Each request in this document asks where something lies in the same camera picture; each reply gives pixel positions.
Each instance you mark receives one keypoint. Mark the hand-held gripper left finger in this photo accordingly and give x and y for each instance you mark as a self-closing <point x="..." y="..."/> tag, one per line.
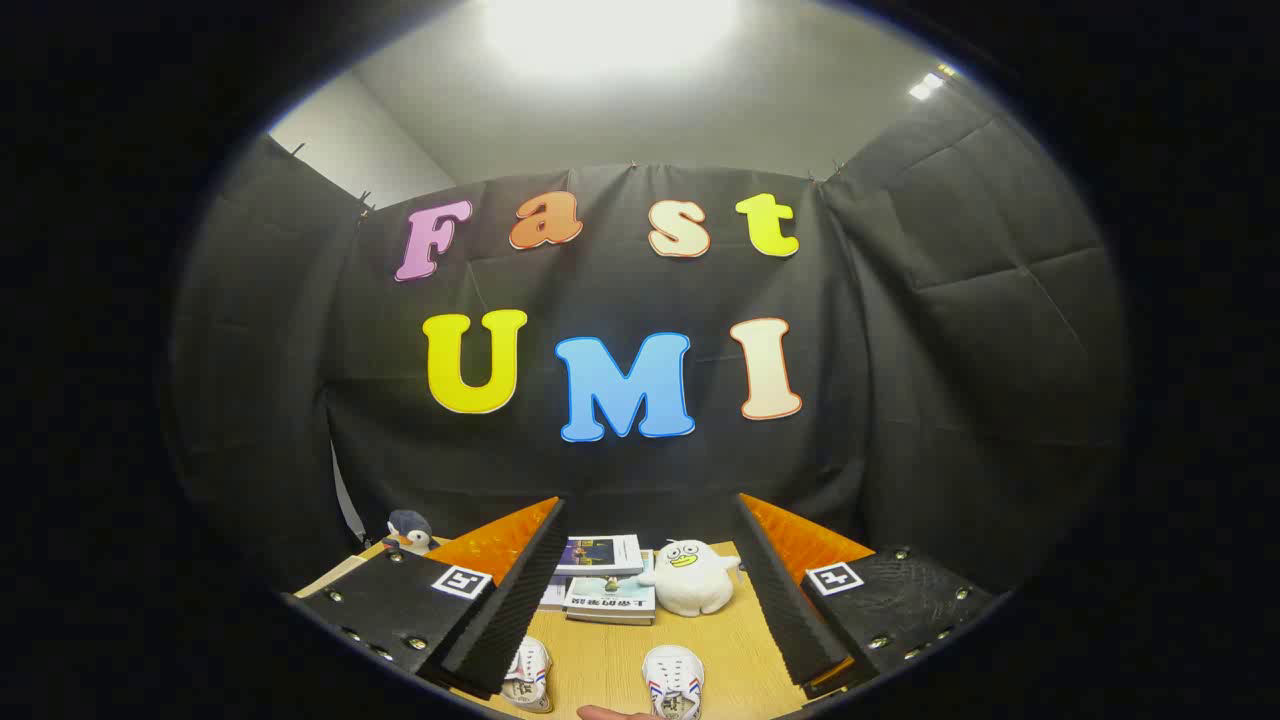
<point x="520" y="600"/>

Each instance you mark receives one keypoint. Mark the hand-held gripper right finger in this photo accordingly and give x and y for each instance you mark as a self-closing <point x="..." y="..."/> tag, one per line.
<point x="785" y="600"/>

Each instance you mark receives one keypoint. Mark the white striped canvas shoe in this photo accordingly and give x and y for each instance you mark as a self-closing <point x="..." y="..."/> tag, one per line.
<point x="527" y="672"/>
<point x="672" y="680"/>

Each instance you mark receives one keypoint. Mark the book with pale blue cover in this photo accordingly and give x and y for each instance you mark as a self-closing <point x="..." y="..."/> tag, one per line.
<point x="610" y="598"/>

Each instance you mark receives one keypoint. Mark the book with blue night cover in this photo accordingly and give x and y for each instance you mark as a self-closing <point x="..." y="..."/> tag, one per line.
<point x="600" y="553"/>

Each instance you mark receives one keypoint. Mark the white duck plush toy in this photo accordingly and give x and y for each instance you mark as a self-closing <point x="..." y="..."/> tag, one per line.
<point x="690" y="578"/>

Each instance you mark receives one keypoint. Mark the blue-grey penguin plush toy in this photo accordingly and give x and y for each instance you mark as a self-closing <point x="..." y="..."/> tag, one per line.
<point x="408" y="530"/>

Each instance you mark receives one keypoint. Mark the black backdrop cloth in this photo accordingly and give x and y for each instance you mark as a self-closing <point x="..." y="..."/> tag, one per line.
<point x="900" y="400"/>

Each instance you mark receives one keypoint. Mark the small ceiling light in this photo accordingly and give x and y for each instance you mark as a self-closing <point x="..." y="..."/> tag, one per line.
<point x="925" y="85"/>

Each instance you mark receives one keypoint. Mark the large bright ceiling light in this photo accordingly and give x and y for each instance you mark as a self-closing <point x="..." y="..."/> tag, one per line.
<point x="610" y="30"/>

